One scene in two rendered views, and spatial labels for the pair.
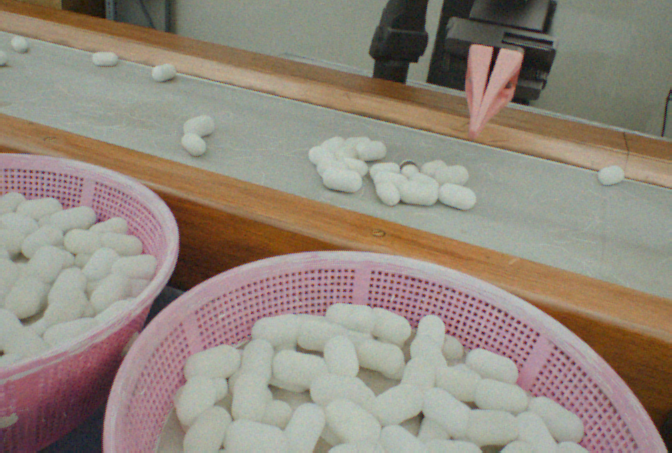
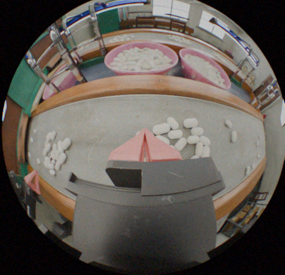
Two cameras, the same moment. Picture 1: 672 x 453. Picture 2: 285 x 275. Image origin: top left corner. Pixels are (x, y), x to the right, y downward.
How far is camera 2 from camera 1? 0.56 m
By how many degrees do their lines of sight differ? 76
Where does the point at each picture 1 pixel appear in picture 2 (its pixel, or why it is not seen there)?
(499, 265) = (124, 82)
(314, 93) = (220, 201)
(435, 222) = (149, 117)
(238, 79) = (237, 188)
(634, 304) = (92, 86)
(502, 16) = (155, 221)
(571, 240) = (98, 134)
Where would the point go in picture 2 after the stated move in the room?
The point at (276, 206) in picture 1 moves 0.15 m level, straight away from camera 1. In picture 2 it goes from (190, 84) to (218, 134)
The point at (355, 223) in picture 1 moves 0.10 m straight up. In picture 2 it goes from (169, 83) to (178, 50)
